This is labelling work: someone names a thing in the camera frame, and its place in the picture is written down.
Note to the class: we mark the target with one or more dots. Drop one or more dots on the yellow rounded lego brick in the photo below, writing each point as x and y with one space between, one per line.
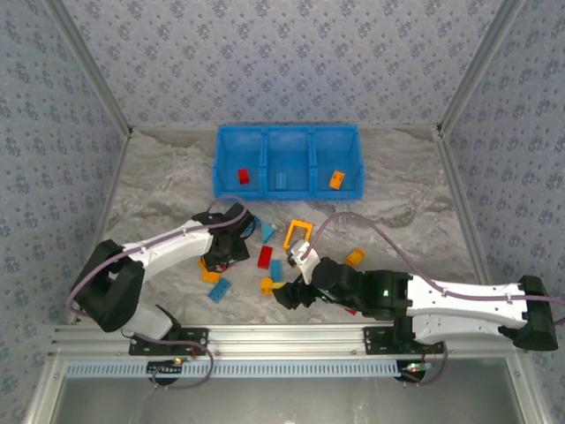
266 285

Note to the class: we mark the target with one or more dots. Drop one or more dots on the blue sloped lego brick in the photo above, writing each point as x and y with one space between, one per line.
268 232

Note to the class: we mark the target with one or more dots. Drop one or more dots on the yellow lego window frame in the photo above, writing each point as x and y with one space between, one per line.
302 224

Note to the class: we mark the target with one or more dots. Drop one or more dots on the blue three-compartment plastic bin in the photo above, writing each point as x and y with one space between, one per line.
287 146

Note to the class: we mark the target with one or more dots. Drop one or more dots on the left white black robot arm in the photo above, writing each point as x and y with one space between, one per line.
176 252

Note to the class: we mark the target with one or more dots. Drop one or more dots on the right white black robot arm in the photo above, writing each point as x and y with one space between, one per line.
463 305

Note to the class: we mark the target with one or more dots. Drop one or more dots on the flat blue lego plate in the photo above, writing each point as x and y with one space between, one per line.
219 290

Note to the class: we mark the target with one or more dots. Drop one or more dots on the small black electronics board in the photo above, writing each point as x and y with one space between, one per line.
165 367
412 368

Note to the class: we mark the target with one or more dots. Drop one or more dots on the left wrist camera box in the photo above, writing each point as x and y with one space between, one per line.
250 223

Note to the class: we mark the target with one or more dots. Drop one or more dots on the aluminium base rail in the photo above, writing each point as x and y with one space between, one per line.
287 338

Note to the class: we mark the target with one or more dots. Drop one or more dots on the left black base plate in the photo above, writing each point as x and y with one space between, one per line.
201 338

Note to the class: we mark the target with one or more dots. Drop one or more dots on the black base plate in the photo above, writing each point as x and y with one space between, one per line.
375 342
201 338

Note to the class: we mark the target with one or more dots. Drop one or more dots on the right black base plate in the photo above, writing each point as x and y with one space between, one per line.
375 342

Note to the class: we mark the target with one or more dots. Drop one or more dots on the aluminium frame post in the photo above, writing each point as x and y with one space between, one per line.
477 66
92 66

